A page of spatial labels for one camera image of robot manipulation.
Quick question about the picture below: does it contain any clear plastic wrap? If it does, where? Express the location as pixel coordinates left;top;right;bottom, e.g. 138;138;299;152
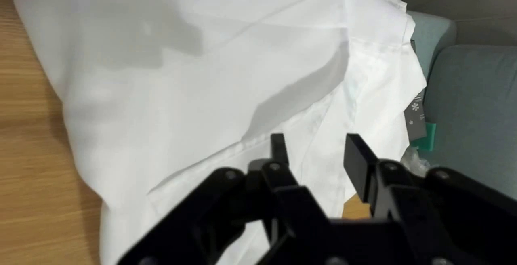
401;147;432;177

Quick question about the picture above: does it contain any grey-green upholstered sofa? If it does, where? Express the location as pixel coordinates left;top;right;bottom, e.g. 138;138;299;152
406;11;517;201

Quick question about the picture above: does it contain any green plastic piece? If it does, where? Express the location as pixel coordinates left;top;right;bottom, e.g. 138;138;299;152
413;122;437;152

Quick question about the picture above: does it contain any grey printed label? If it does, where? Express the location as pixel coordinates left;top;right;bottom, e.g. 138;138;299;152
404;90;428;141

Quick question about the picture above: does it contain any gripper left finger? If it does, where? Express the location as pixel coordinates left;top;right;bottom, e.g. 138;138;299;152
116;133;330;265

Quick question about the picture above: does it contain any white cloth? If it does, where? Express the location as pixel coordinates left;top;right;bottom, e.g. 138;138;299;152
12;0;428;265

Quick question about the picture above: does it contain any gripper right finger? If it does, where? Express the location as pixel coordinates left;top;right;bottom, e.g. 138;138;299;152
344;134;517;265

